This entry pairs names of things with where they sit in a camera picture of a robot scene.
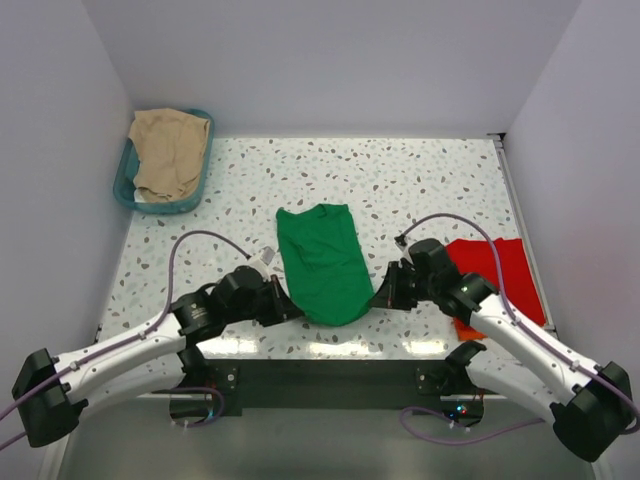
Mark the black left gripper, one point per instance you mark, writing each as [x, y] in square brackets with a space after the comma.
[282, 307]

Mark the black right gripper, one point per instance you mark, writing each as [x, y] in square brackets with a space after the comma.
[387, 294]

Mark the green t shirt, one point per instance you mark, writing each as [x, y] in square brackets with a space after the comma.
[325, 270]

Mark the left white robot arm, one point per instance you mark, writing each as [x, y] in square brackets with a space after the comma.
[51, 392]

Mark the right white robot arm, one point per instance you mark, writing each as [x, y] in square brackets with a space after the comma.
[588, 405]

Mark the folded orange t shirt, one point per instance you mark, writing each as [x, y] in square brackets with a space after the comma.
[465, 332]

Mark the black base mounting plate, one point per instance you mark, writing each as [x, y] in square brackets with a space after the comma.
[237, 385]

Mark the beige t shirt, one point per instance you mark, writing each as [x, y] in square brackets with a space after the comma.
[171, 147]

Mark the teal plastic basket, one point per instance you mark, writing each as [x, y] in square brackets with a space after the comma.
[124, 189]

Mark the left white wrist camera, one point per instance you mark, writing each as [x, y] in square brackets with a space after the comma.
[261, 261]

